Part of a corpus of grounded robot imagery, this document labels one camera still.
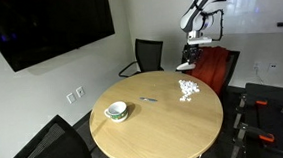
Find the pile of small white pieces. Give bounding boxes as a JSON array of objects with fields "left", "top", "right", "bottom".
[{"left": 177, "top": 78, "right": 201, "bottom": 103}]

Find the orange handled bar clamp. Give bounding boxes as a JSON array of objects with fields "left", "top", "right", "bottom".
[
  {"left": 234, "top": 92, "right": 270, "bottom": 130},
  {"left": 227, "top": 121, "right": 277, "bottom": 158}
]

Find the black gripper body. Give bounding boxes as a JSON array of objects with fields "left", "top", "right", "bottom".
[{"left": 182, "top": 44, "right": 204, "bottom": 59}]

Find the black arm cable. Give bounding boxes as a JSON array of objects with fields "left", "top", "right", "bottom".
[{"left": 208, "top": 8, "right": 227, "bottom": 42}]

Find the black chair holding red cloth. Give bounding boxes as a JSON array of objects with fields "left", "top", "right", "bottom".
[{"left": 179, "top": 48, "right": 244, "bottom": 100}]

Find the blue pen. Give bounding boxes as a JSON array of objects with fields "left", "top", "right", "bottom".
[{"left": 139, "top": 95, "right": 159, "bottom": 104}]

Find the black mesh back chair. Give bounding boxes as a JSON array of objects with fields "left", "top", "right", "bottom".
[{"left": 116, "top": 36, "right": 166, "bottom": 80}]

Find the glossy whiteboard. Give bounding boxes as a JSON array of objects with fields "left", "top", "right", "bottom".
[{"left": 193, "top": 0, "right": 283, "bottom": 41}]

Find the black wall mounted television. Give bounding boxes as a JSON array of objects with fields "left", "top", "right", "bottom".
[{"left": 0, "top": 0, "right": 118, "bottom": 74}]

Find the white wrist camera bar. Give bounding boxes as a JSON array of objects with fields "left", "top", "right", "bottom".
[{"left": 186, "top": 33, "right": 214, "bottom": 47}]

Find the black equipment cart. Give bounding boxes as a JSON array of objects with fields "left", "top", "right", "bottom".
[{"left": 223, "top": 80, "right": 283, "bottom": 158}]

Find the black office chair with armrests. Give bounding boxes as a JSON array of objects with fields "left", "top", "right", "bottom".
[{"left": 0, "top": 108, "right": 135, "bottom": 158}]

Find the white and green mug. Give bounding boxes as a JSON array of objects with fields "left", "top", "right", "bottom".
[{"left": 103, "top": 100, "right": 130, "bottom": 124}]

